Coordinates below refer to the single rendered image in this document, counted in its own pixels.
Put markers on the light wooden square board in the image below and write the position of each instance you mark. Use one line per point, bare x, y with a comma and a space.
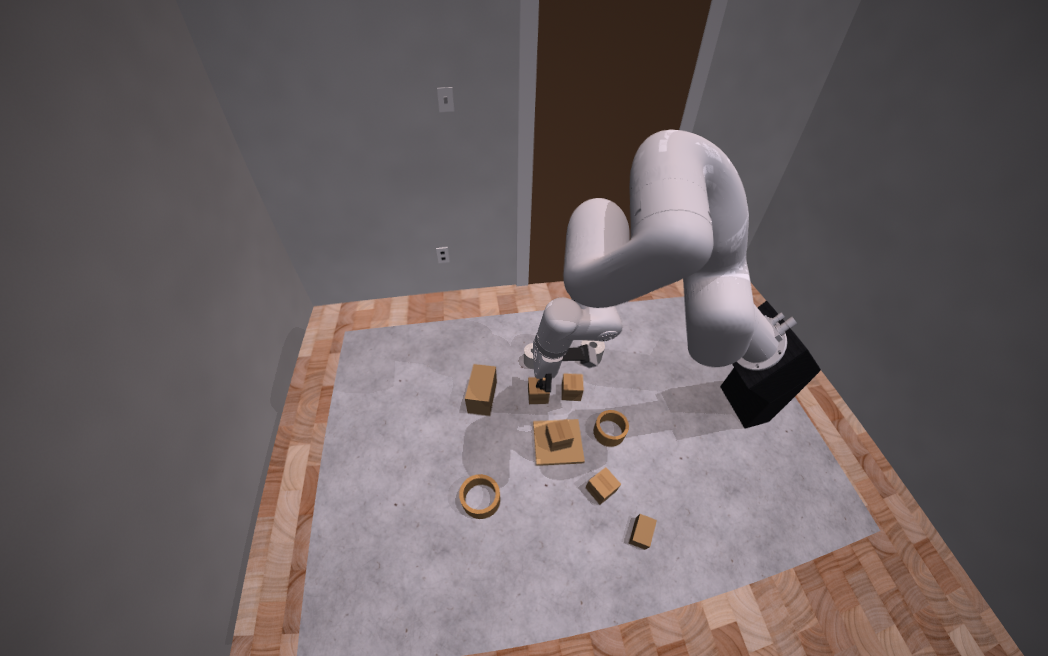
572, 455

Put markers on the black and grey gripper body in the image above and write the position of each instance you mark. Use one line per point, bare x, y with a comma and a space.
544, 365

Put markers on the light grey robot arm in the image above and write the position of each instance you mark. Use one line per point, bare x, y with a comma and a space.
671, 239

